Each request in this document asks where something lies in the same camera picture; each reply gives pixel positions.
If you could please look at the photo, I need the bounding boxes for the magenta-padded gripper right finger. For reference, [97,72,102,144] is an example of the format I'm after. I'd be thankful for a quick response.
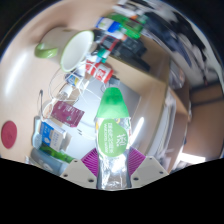
[127,146,170,189]

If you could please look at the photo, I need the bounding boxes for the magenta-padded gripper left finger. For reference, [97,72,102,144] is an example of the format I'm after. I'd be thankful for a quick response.
[59,147,100,190]

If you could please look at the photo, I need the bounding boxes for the clear green-capped drink bottle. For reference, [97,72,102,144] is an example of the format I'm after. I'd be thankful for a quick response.
[94,87,133,191]

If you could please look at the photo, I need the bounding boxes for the dark green glass bottle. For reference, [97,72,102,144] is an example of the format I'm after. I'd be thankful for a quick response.
[39,143,76,164]

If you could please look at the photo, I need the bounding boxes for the grey shaker bottle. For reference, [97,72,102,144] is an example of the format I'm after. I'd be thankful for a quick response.
[29,147,68,175]

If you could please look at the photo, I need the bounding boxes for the white under-shelf light bar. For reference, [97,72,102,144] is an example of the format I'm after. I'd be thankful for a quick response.
[130,115,146,148]

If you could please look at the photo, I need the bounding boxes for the blue and white carton box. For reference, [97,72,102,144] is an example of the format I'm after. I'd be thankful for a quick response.
[32,120,68,152]

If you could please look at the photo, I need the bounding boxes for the maroon carton box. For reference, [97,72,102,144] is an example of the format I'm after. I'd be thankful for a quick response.
[49,100,85,128]

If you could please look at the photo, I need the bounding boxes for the flat round red coaster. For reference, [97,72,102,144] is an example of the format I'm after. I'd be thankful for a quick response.
[0,120,18,150]

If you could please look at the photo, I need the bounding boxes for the red and white canister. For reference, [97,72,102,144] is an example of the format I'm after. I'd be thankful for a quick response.
[85,59,115,84]

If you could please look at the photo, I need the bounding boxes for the dark hanging clothes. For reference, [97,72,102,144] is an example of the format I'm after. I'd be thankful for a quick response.
[146,5,214,88]

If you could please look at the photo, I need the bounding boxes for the green translucent container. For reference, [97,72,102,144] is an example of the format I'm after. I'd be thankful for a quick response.
[109,12,145,40]

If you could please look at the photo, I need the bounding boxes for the white bottle with blue label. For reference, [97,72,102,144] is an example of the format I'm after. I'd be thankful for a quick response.
[95,17,122,34]

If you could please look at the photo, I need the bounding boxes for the white mug with green handle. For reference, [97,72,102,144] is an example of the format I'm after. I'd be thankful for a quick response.
[34,27,98,74]

